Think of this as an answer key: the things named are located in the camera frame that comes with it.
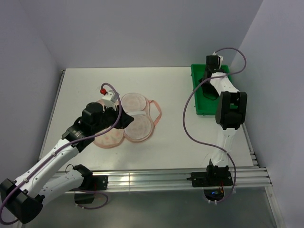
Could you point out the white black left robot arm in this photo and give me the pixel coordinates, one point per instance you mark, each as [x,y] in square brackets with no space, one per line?
[26,196]

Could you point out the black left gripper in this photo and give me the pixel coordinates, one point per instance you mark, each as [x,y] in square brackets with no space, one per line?
[116,112]

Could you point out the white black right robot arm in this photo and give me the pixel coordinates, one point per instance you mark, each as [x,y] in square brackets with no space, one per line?
[231,109]

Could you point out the floral pink mesh laundry bag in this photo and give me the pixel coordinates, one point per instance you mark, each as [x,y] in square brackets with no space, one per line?
[146,113]

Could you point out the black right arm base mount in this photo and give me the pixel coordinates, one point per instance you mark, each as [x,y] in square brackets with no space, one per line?
[213,180]

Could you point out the green plastic tray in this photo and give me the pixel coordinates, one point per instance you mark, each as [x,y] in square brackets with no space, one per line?
[205,102]

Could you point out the aluminium table frame rail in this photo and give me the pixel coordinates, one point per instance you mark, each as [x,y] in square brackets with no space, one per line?
[168,157]

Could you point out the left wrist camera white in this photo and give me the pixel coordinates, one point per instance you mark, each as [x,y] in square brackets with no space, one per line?
[109,98]

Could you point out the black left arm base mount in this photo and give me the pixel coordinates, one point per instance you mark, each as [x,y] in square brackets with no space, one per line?
[91,194]

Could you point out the black bra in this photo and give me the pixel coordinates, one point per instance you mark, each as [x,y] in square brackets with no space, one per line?
[209,91]

